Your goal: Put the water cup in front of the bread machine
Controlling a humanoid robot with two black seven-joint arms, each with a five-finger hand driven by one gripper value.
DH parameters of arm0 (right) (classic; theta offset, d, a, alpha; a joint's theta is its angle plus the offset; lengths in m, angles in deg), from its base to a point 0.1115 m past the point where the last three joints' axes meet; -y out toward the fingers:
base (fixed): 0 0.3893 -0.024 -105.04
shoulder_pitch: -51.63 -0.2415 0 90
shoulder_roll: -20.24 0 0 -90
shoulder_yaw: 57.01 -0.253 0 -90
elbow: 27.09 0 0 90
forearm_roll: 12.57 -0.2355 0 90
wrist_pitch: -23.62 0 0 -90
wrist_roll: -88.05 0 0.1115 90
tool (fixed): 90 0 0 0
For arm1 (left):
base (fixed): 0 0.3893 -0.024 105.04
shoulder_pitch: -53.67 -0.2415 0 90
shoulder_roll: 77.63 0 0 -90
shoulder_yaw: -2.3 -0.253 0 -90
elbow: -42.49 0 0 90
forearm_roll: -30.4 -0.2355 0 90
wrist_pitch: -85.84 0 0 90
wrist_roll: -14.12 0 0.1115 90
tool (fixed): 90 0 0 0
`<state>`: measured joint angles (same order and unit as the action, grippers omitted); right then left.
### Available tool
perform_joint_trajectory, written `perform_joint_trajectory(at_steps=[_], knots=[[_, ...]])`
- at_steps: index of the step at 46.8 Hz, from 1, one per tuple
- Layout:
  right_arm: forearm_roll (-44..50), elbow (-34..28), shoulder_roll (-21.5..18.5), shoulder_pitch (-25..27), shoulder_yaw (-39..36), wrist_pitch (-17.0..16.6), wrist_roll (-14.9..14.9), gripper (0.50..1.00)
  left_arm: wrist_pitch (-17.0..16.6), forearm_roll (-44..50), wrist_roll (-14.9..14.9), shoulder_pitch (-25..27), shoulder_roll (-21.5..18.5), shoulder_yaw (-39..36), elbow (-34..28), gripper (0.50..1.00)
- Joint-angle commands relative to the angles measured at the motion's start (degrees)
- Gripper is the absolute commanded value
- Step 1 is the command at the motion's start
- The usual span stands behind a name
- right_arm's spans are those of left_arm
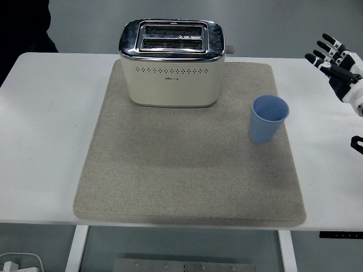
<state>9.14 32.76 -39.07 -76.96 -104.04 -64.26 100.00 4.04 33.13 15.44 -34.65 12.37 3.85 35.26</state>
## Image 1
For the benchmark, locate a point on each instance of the person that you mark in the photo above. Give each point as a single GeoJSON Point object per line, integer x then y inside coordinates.
{"type": "Point", "coordinates": [22, 22]}

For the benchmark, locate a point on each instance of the white power adapter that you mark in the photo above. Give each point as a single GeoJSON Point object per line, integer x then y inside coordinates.
{"type": "Point", "coordinates": [10, 267]}

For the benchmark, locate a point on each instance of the grey metal plate with screws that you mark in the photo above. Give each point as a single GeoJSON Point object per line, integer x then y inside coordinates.
{"type": "Point", "coordinates": [184, 266]}

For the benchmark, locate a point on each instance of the white table leg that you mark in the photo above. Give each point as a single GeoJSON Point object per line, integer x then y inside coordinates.
{"type": "Point", "coordinates": [76, 249]}
{"type": "Point", "coordinates": [287, 252]}

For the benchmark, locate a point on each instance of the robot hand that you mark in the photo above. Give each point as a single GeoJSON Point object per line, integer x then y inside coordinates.
{"type": "Point", "coordinates": [350, 85]}

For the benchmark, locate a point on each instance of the blue ribbed cup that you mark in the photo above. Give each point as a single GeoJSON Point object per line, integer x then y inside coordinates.
{"type": "Point", "coordinates": [263, 127]}

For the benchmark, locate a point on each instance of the beige felt mat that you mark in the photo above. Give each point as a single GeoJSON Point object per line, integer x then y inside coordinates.
{"type": "Point", "coordinates": [184, 170]}

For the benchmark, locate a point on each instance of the cream and chrome toaster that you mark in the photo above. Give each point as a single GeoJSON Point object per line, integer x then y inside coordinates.
{"type": "Point", "coordinates": [170, 85]}

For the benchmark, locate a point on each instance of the black table control panel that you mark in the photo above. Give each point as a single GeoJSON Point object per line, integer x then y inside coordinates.
{"type": "Point", "coordinates": [340, 234]}

